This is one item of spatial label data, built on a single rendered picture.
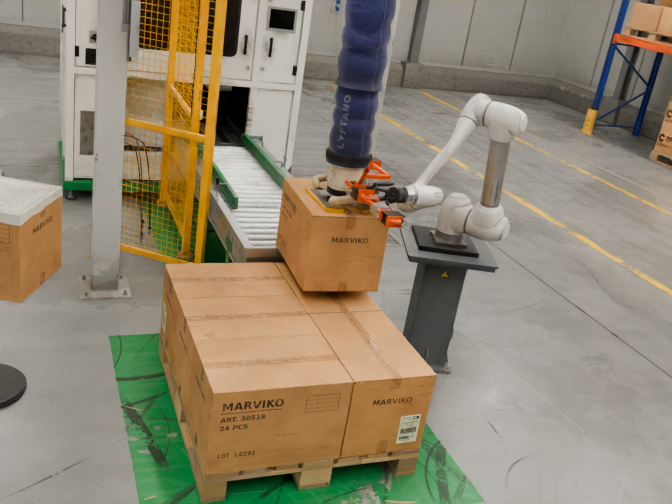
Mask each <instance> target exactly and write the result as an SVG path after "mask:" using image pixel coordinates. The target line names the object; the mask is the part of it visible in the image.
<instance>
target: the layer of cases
mask: <svg viewBox="0 0 672 504"><path fill-rule="evenodd" d="M161 333H162V336H163V339H164V343H165V346H166V349H167V352H168V356H169V359H170V362H171V366H172V369H173V372H174V375H175V379H176V382H177V385H178V389H179V392H180V395H181V398H182V402H183V405H184V408H185V412H186V415H187V418H188V421H189V425H190V428H191V431H192V435H193V438H194V441H195V444H196V448H197V451H198V454H199V458H200V461H201V464H202V467H203V471H204V474H205V475H210V474H219V473H227V472H235V471H243V470H251V469H259V468H267V467H275V466H283V465H291V464H299V463H307V462H315V461H323V460H331V459H339V457H340V458H347V457H355V456H363V455H371V454H380V453H388V452H396V451H404V450H412V449H419V448H420V444H421V440H422V435H423V431H424V427H425V423H426V418H427V414H428V410H429V406H430V402H431V397H432V393H433V389H434V385H435V380H436V376H437V375H436V374H435V372H434V371H433V370H432V369H431V368H430V366H429V365H428V364H427V363H426V362H425V361H424V359H423V358H422V357H421V356H420V355H419V354H418V352H417V351H416V350H415V349H414V348H413V347H412V345H411V344H410V343H409V342H408V341H407V339H406V338H405V337H404V336H403V335H402V334H401V332H400V331H399V330H398V329H397V328H396V327H395V325H394V324H393V323H392V322H391V321H390V320H389V318H388V317H387V316H386V315H385V314H384V313H383V311H381V309H380V308H379V307H378V305H377V304H376V303H375V302H374V301H373V300H372V298H371V297H370V296H369V295H368V294H367V293H366V291H302V289H301V287H300V286H299V284H298V282H297V281H296V279H295V277H294V275H293V274H292V272H291V270H290V268H289V267H288V265H287V263H286V262H275V263H273V262H264V263H190V264H165V272H164V287H163V302H162V317H161Z"/></svg>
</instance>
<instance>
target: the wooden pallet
mask: <svg viewBox="0 0 672 504"><path fill-rule="evenodd" d="M159 356H160V359H161V363H162V366H163V370H164V373H165V377H166V380H167V384H168V387H169V391H170V394H171V398H172V401H173V405H174V408H175V412H176V415H177V419H178V423H179V426H180V430H181V433H182V437H183V440H184V444H185V447H186V451H187V454H188V458H189V461H190V465H191V468H192V472H193V475H194V479H195V482H196V486H197V489H198V493H199V496H200V500H201V503H208V502H215V501H223V500H225V495H226V487H227V481H234V480H241V479H249V478H257V477H265V476H272V475H280V474H288V473H291V474H292V476H293V478H294V481H295V483H296V485H297V487H298V489H299V490H302V489H309V488H316V487H324V486H329V485H330V479H331V473H332V468H334V467H342V466H350V465H358V464H365V463H373V462H381V461H386V463H387V464H388V466H389V467H390V469H391V471H392V472H393V474H394V475H395V476H403V475H410V474H414V473H415V468H416V464H417V460H418V456H419V452H420V448H419V449H412V450H404V451H396V452H388V453H380V454H371V455H363V456H355V457H347V458H340V457H339V459H331V460H323V461H315V462H307V463H299V464H291V465H283V466H275V467H267V468H259V469H251V470H243V471H235V472H227V473H219V474H210V475H205V474H204V471H203V467H202V464H201V461H200V458H199V454H198V451H197V448H196V444H195V441H194V438H193V435H192V431H191V428H190V425H189V421H188V418H187V415H186V412H185V408H184V405H183V402H182V398H181V395H180V392H179V389H178V385H177V382H176V379H175V375H174V372H173V369H172V366H171V362H170V359H169V356H168V352H167V349H166V346H165V343H164V339H163V336H162V333H161V330H160V340H159Z"/></svg>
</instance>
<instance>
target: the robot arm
mask: <svg viewBox="0 0 672 504"><path fill-rule="evenodd" d="M527 121H528V119H527V116H526V114H525V113H524V112H523V111H522V110H520V109H518V108H517V107H514V106H512V105H508V104H505V103H501V102H494V101H491V99H490V98H489V97H488V96H487V95H485V94H482V93H480V94H477V95H475V96H474V97H473V98H471V99H470V100H469V102H468V103H467V104H466V106H465V107H464V109H463V110H462V112H461V114H460V117H459V119H458V122H457V125H456V128H455V130H454V133H453V135H452V137H451V139H450V140H449V142H448V143H447V144H446V146H445V147H444V148H443V149H442V151H441V152H440V153H439V154H438V155H437V156H436V158H435V159H434V160H433V161H432V162H431V164H430V165H429V166H428V167H427V168H426V169H425V171H424V172H423V173H422V174H421V175H420V177H419V178H418V179H417V181H416V182H415V183H414V184H412V185H408V186H404V187H402V188H400V187H394V182H392V181H390V182H375V183H373V186H366V188H358V189H363V190H376V191H380V192H384V193H385V196H382V197H377V198H379V199H380V200H379V201H386V200H388V202H389V206H390V204H392V203H396V205H397V208H398V209H399V210H401V211H402V212H404V213H412V212H415V211H417V210H419V209H421V208H429V207H434V206H437V205H440V204H441V203H442V201H443V192H442V190H441V189H440V188H437V187H434V186H427V184H428V183H429V181H430V180H431V179H432V178H433V176H434V175H435V174H436V173H437V172H438V171H439V170H440V169H441V168H442V167H443V166H444V165H445V164H446V162H447V161H448V160H449V159H450V158H451V157H452V156H453V155H454V154H455V153H456V151H457V150H458V149H459V148H460V146H461V145H462V144H463V143H464V141H465V140H466V139H467V138H468V137H469V135H470V134H471V133H472V132H473V131H474V130H475V129H476V127H477V126H484V127H488V132H489V136H490V139H491V141H490V147H489V153H488V159H487V165H486V171H485V177H484V183H483V189H482V195H481V201H479V202H478V203H477V204H476V205H475V207H474V206H473V205H471V201H470V199H469V197H467V196H466V195H465V194H462V193H451V194H449V195H448V196H447V197H446V198H445V200H444V201H443V203H442V205H441V208H440V211H439V215H438V220H437V227H436V231H433V230H431V231H430V232H429V233H430V234H431V235H432V237H433V239H434V241H435V244H438V245H450V246H459V247H464V248H466V247H467V244H466V243H465V242H464V241H463V239H462V238H463V233H465V234H468V235H470V236H472V237H475V238H478V239H481V240H485V241H490V242H498V241H501V240H504V239H505V238H506V236H507V234H508V232H509V230H510V223H509V220H508V219H507V217H504V211H503V207H502V205H501V204H500V198H501V192H502V187H503V181H504V175H505V170H506V165H507V160H508V154H509V149H510V142H511V141H512V140H513V139H514V138H515V136H516V135H520V134H521V133H523V131H524V130H525V129H526V126H527ZM379 186H390V188H389V189H383V188H379Z"/></svg>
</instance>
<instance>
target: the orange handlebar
mask: <svg viewBox="0 0 672 504"><path fill-rule="evenodd" d="M372 167H373V168H374V169H375V170H376V171H378V172H379V173H380V174H368V175H367V176H366V179H390V178H391V175H390V174H389V173H387V172H386V171H385V170H383V169H382V168H381V167H379V166H378V165H377V164H375V163H373V164H372ZM360 198H361V199H363V200H364V201H363V202H364V203H365V204H366V205H369V206H370V207H371V203H372V202H377V203H381V202H380V201H379V200H380V199H379V198H377V197H376V196H373V195H372V194H369V195H368V196H365V195H364V194H361V195H360ZM389 223H390V224H391V225H400V224H401V223H402V221H401V220H390V222H389Z"/></svg>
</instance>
